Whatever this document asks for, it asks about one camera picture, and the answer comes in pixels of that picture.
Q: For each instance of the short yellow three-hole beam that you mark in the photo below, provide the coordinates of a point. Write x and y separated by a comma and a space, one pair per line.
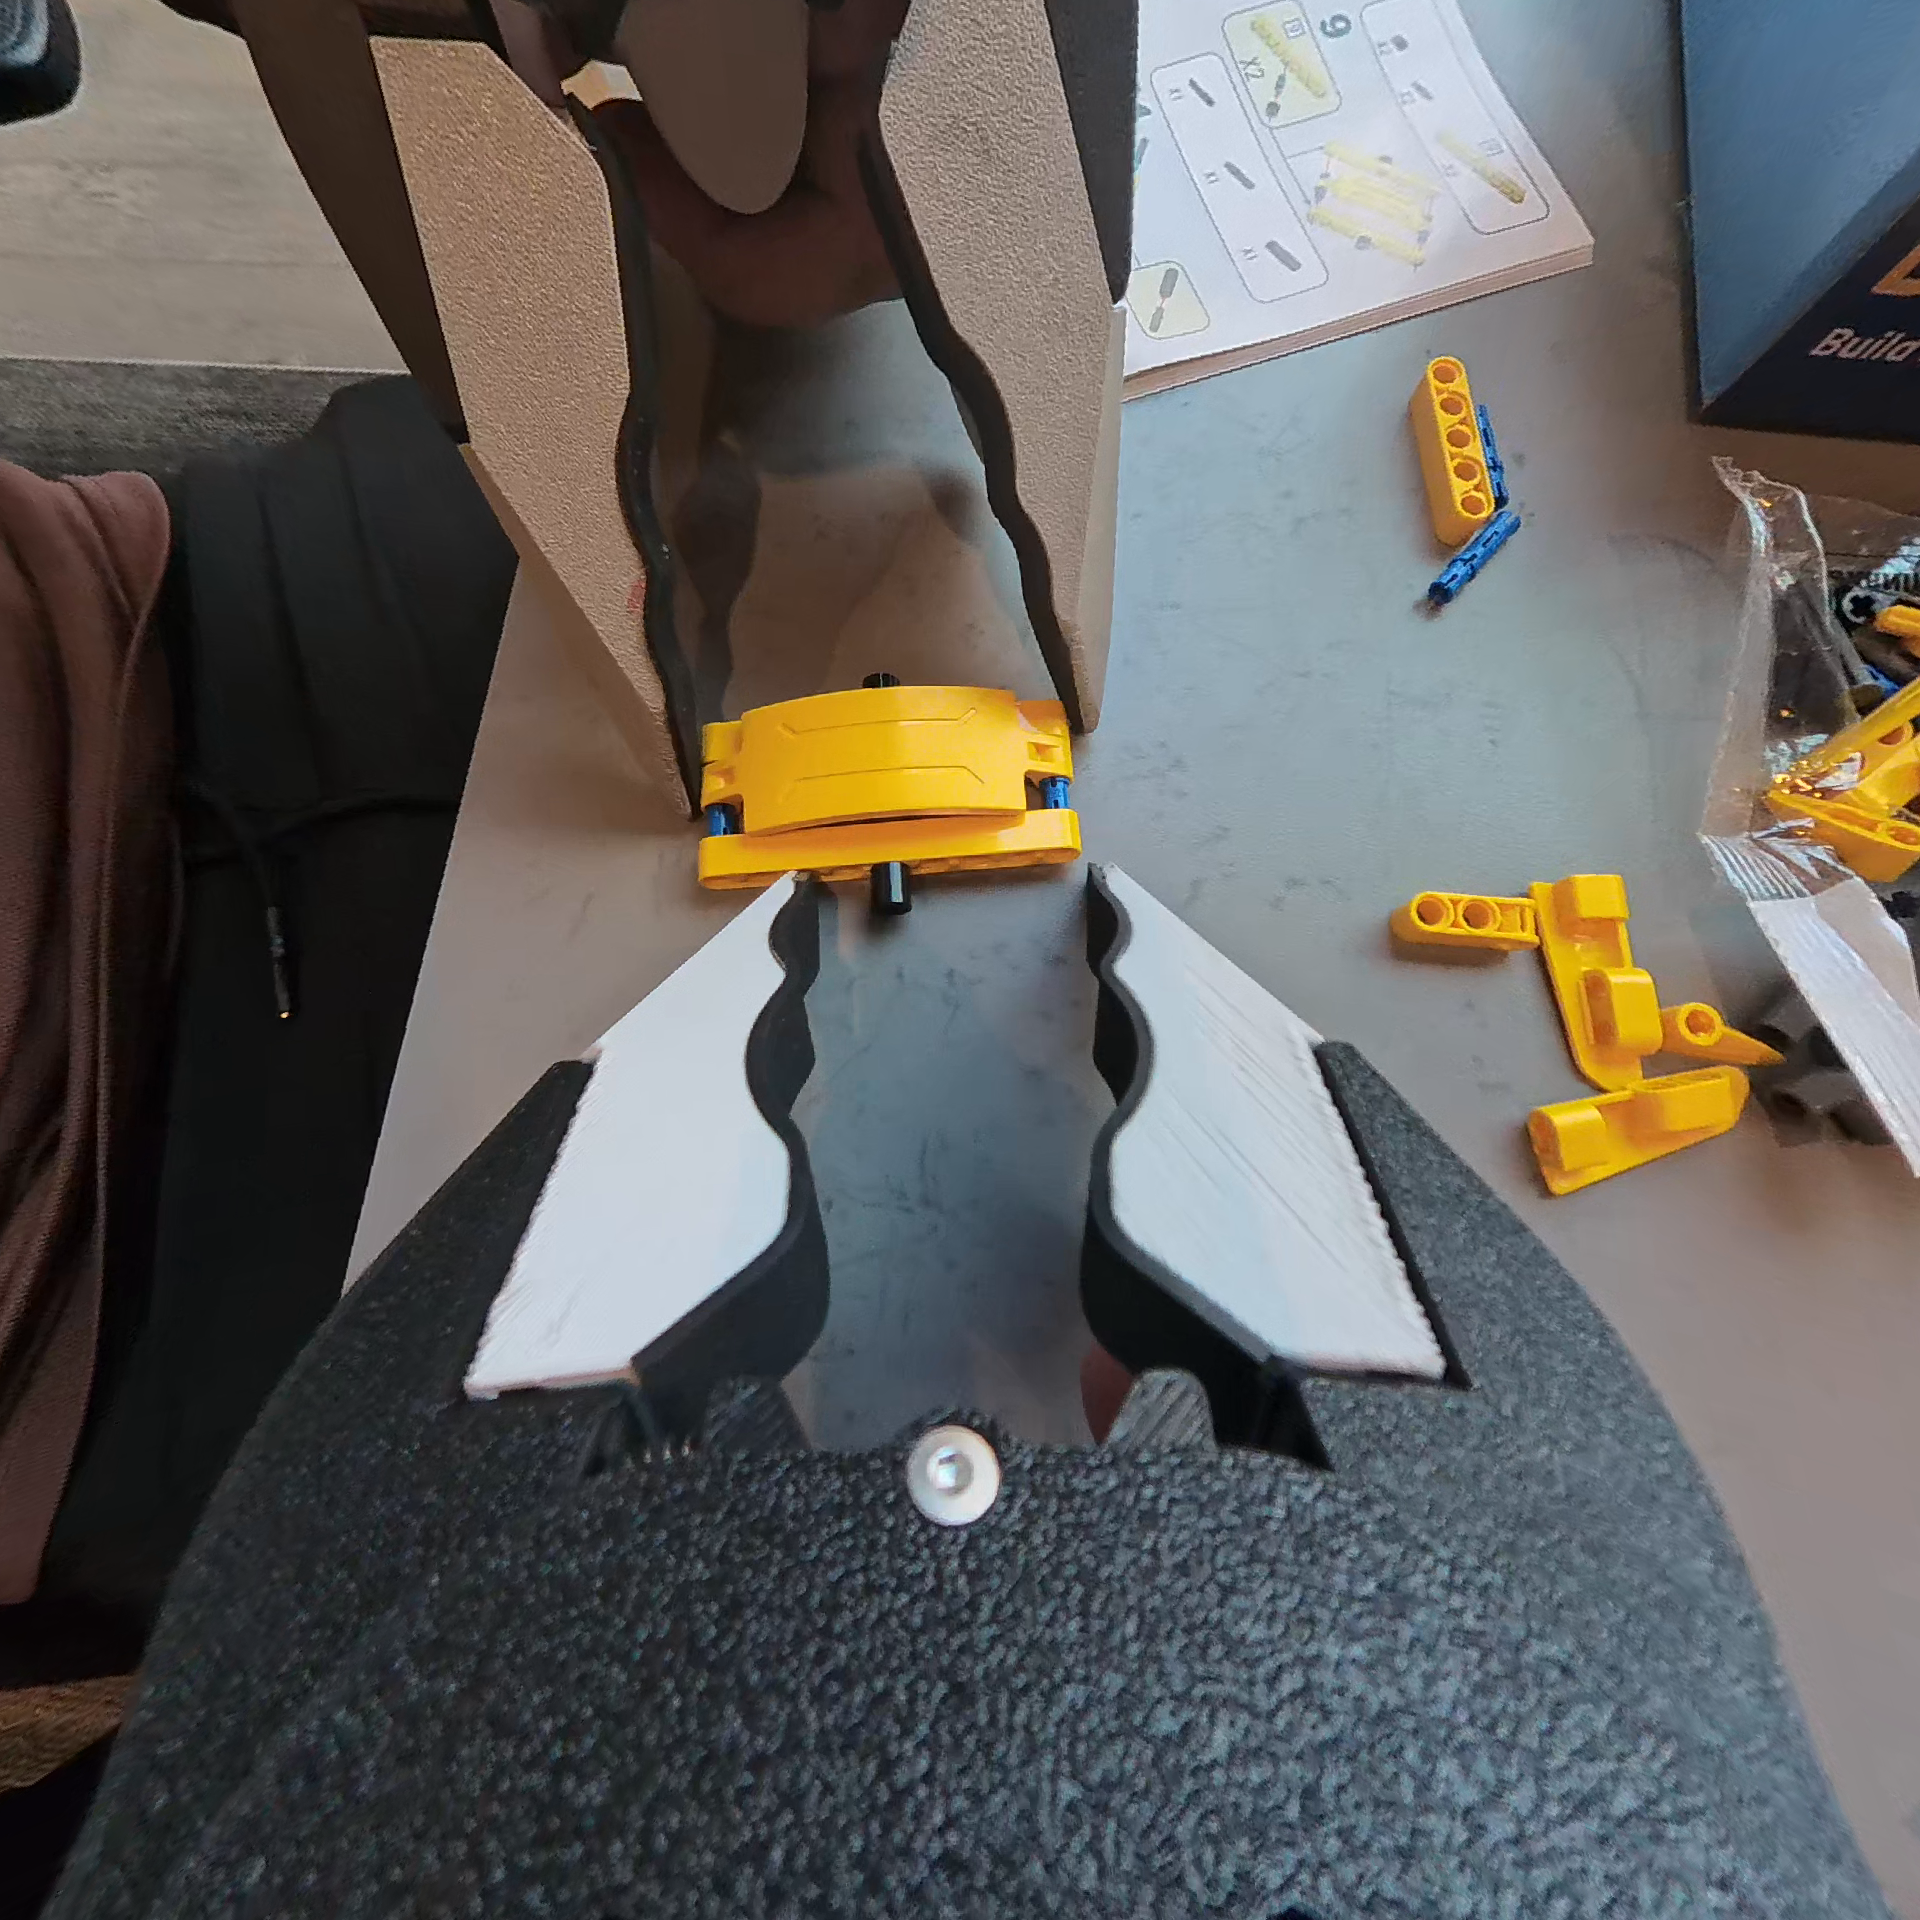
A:
1461, 923

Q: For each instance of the open white instruction manual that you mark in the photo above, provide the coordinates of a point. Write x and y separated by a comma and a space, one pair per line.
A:
1353, 168

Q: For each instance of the person's left hand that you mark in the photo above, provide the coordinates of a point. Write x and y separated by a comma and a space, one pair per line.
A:
812, 258

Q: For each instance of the yellow beam black pin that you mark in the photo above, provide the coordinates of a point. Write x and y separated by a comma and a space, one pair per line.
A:
902, 858

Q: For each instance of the grey desk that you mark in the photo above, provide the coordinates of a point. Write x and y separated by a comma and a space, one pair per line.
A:
1353, 750

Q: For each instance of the yellow curved panel blue pins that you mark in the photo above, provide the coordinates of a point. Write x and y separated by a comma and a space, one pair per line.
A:
884, 758

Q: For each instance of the blue kit box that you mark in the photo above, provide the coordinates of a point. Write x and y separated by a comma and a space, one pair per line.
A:
1801, 212

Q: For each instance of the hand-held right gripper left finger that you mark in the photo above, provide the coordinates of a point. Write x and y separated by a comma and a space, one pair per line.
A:
646, 1201

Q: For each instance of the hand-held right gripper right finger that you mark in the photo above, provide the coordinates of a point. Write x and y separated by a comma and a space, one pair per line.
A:
1275, 1187

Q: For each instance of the short yellow beam blue pin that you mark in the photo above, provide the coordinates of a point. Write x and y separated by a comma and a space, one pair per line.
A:
1450, 453

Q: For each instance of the small yellow connector piece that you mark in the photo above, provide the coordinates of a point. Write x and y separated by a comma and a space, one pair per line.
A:
1719, 1038

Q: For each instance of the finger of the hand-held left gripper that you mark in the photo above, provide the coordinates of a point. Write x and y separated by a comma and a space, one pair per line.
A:
1021, 212
528, 332

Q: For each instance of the plastic bag of yellow parts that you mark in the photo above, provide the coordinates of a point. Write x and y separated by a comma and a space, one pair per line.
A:
1830, 812

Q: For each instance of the yellow angled beam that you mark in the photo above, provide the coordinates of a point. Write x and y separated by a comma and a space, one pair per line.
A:
1637, 1131

